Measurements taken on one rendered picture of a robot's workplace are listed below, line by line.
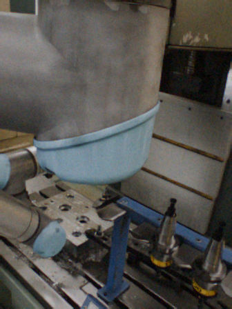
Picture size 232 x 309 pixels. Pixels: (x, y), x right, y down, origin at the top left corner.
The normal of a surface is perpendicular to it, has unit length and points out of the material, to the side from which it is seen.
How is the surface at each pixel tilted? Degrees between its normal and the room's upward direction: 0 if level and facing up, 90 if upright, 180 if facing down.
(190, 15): 90
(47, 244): 90
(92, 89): 90
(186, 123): 92
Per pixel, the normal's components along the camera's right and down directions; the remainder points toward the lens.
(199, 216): -0.67, 0.22
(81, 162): -0.10, 0.41
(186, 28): 0.74, 0.31
